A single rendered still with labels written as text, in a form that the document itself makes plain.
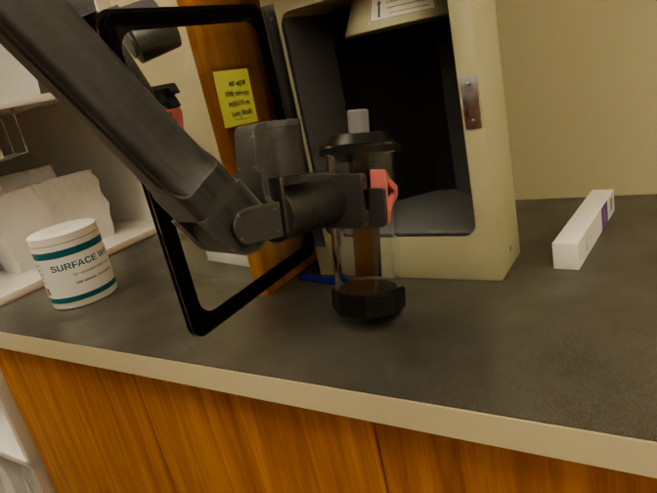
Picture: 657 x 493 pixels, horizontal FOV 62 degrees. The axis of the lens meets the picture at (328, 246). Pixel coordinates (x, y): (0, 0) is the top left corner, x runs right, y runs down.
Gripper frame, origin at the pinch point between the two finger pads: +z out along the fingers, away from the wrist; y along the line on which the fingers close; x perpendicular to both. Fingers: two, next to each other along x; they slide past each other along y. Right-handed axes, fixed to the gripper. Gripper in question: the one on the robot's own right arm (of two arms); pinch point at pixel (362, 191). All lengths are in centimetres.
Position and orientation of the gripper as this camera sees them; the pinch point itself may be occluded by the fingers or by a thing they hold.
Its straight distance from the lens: 74.9
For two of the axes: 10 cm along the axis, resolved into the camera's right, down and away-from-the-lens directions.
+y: -8.4, -0.4, 5.4
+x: 0.8, 9.8, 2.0
